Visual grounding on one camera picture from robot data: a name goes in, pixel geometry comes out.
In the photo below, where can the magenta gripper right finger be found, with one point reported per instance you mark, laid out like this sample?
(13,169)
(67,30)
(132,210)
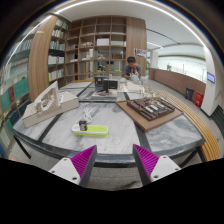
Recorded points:
(152,167)

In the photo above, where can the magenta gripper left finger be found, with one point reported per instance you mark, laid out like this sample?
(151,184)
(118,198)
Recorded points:
(78,168)

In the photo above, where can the white green power strip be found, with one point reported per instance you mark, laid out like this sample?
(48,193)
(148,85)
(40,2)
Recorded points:
(92,130)

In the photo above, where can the brown wooden model board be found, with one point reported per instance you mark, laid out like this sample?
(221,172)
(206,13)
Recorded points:
(149,112)

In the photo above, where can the curved wooden bench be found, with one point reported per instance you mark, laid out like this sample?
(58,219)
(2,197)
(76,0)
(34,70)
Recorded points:
(210,148)

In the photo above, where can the white architectural model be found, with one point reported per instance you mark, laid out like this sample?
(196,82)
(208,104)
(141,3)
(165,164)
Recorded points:
(49,103)

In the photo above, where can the dark grey bin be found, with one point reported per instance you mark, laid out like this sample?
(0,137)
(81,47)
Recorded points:
(189,93)

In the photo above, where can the black box on table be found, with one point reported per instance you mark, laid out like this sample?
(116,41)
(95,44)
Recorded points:
(102,83)

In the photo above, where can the seated person in grey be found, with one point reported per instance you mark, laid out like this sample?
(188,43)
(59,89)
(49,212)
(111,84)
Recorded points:
(132,70)

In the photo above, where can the wooden bookshelf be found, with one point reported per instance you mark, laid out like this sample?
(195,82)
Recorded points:
(66,52)

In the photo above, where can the blue wall screen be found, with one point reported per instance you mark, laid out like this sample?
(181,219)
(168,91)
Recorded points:
(210,77)

